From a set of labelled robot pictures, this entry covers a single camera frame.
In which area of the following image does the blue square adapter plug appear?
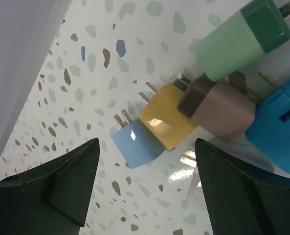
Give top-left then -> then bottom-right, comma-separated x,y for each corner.
245,80 -> 290,174

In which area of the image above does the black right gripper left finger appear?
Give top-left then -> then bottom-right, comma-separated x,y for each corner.
0,138 -> 100,235

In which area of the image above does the green cube plug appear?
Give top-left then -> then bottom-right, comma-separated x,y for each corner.
193,0 -> 290,82

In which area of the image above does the light blue cube plug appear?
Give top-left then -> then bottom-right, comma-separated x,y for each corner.
111,109 -> 166,169

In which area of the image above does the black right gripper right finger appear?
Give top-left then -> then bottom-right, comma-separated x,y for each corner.
195,138 -> 290,235

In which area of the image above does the yellow cube plug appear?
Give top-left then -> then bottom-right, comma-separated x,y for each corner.
138,73 -> 198,151

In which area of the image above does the tan cube plug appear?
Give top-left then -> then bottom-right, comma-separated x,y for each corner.
177,74 -> 256,143

